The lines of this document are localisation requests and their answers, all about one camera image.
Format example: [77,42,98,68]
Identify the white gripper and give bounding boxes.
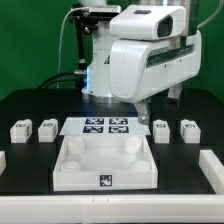
[110,32,202,125]

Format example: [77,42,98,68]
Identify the white square tabletop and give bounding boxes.
[53,135,158,191]

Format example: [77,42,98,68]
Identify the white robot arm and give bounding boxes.
[79,0,224,125]

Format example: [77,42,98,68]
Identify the white right fence block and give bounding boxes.
[199,150,224,195]

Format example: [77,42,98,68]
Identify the white fence block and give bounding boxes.
[199,150,224,195]
[0,151,6,175]

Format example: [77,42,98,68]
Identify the white marker sheet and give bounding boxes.
[60,117,150,136]

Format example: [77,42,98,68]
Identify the white front fence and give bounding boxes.
[0,195,224,224]

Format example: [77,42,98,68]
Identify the white left fence block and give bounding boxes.
[0,151,6,175]

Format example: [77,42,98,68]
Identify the black camera stand pole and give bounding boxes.
[75,17,87,87]

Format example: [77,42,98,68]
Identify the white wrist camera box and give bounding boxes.
[110,5,186,41]

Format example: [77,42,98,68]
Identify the black cables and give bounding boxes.
[37,70,88,90]

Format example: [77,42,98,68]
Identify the black camera on stand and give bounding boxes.
[72,5,122,20]

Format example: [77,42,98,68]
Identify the white cable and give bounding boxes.
[56,7,88,88]

